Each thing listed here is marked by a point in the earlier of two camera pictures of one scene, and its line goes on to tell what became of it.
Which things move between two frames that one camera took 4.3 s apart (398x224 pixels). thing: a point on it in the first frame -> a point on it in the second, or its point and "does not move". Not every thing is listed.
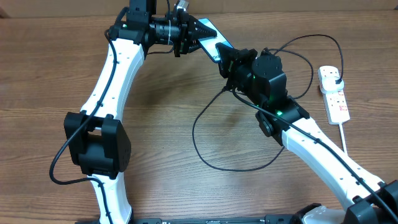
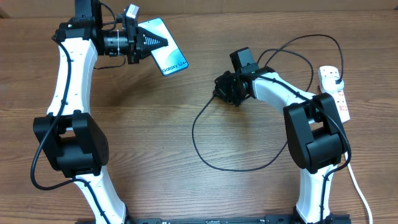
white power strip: (334, 101) does not move
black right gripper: (236, 61) -> (223, 90)
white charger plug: (329, 84) does not move
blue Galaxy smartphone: (210, 43) -> (169, 58)
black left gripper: (187, 30) -> (137, 37)
